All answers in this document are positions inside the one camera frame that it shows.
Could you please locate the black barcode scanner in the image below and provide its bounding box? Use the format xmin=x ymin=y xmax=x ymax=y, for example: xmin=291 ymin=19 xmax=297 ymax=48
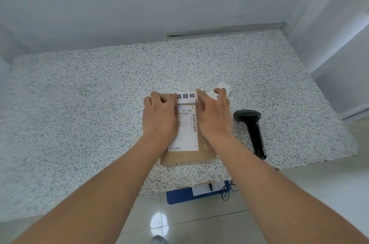
xmin=233 ymin=110 xmax=267 ymax=161

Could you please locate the person's right hand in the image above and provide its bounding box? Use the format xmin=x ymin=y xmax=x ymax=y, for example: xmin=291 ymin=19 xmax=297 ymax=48
xmin=196 ymin=88 xmax=234 ymax=143

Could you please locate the blue box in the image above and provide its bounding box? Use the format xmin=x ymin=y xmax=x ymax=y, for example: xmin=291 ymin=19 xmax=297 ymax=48
xmin=166 ymin=180 xmax=231 ymax=206

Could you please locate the person's left forearm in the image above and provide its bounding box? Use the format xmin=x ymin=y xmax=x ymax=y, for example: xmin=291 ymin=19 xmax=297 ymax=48
xmin=11 ymin=137 xmax=175 ymax=244

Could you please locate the person's left hand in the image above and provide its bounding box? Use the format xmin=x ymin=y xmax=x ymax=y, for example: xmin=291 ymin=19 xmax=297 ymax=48
xmin=142 ymin=91 xmax=179 ymax=149

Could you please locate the person's right forearm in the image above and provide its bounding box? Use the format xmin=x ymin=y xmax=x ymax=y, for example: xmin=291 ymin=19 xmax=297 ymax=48
xmin=205 ymin=133 xmax=369 ymax=244

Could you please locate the black scanner cable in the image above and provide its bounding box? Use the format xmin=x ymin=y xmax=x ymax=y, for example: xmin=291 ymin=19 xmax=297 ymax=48
xmin=220 ymin=180 xmax=240 ymax=202

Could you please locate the brown cardboard parcel box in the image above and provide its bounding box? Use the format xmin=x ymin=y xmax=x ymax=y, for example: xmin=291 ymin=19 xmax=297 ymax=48
xmin=142 ymin=91 xmax=217 ymax=167

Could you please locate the white sticker strip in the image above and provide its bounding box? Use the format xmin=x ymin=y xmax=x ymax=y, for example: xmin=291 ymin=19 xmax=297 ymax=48
xmin=172 ymin=82 xmax=232 ymax=105

